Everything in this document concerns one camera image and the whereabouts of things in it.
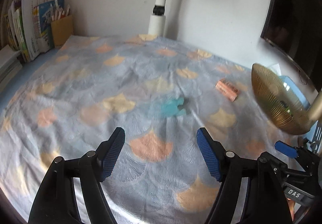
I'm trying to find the teal translucent splash piece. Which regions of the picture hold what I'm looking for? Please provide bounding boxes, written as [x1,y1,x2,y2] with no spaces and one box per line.
[148,97,187,118]

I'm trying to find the orange capybara card box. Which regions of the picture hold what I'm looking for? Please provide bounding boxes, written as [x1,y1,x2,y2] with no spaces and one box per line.
[215,78,240,102]

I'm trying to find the black monitor screen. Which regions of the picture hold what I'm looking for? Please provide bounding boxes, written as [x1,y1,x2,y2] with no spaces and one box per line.
[261,0,321,90]

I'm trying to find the patterned blue tablecloth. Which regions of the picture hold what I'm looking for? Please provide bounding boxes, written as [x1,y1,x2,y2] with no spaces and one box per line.
[1,35,299,223]

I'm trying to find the flat white books pile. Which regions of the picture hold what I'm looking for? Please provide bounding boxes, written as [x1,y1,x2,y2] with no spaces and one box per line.
[1,45,22,91]

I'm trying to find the yellow pencil holder box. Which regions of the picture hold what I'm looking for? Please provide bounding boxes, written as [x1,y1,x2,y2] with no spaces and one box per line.
[51,15,74,47]

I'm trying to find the upright books stack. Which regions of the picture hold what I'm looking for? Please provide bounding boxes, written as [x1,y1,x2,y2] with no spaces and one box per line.
[8,0,64,62]

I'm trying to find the white lamp pole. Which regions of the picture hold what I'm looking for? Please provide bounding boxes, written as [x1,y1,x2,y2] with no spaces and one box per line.
[148,0,166,36]

